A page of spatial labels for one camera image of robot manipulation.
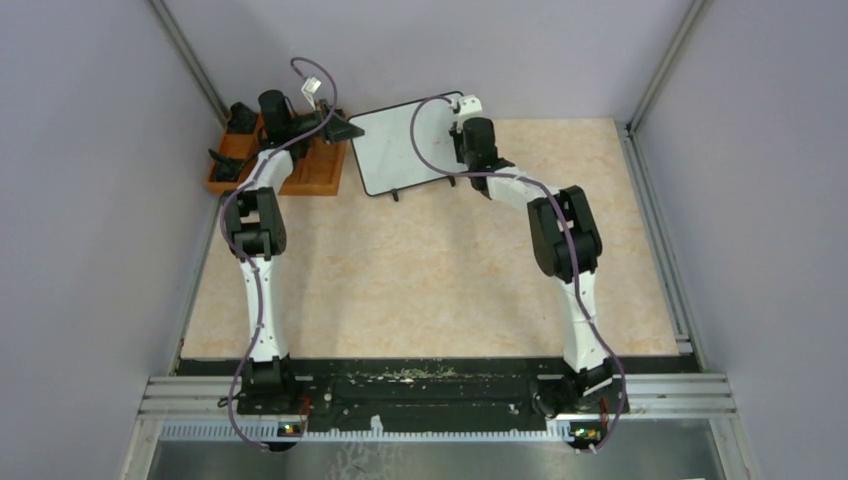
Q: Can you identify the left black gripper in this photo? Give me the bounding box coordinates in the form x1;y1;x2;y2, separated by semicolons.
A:
287;99;364;145

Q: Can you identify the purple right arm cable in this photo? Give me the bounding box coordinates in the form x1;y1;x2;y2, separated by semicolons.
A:
409;96;629;453

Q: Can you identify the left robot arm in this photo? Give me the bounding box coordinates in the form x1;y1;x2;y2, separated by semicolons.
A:
220;90;364;415

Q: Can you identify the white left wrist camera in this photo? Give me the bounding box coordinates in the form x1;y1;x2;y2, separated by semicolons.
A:
300;76;322;110

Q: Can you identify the left aluminium corner post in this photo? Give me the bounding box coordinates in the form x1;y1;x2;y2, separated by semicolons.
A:
145;0;229;127

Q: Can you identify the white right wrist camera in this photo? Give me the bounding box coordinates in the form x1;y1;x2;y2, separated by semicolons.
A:
451;95;483;126

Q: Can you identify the white slotted cable duct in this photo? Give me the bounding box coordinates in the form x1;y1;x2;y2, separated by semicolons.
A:
159;416;573;443

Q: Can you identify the right aluminium corner post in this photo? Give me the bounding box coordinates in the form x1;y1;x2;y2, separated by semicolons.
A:
626;0;713;136

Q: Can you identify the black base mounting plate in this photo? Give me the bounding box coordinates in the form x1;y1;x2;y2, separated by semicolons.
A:
175;356;700;433

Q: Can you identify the aluminium front rail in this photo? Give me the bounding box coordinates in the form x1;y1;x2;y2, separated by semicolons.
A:
138;373;737;419

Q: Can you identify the right aluminium side rail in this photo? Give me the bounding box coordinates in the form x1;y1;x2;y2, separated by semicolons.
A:
615;121;704;370

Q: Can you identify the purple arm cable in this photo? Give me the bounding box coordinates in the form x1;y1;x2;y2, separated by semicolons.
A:
219;56;340;453
409;96;629;453

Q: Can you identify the black part tray front-left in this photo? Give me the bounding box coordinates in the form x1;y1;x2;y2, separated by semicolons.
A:
208;149;245;183

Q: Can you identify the orange wooden compartment tray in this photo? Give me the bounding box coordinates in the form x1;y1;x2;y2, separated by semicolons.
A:
204;114;346;196

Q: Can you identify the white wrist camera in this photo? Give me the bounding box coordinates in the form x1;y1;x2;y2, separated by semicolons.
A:
300;76;322;110
451;95;483;126

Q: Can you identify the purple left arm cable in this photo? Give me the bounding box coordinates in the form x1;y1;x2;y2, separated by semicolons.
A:
219;56;340;453

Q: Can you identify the small black-framed whiteboard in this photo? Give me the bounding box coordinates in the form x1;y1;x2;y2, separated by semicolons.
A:
349;91;466;198

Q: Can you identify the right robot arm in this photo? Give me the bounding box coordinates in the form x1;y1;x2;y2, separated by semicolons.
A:
449;117;627;417

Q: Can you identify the aluminium corner post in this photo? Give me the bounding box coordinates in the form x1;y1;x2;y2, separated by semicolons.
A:
145;0;229;127
626;0;713;136

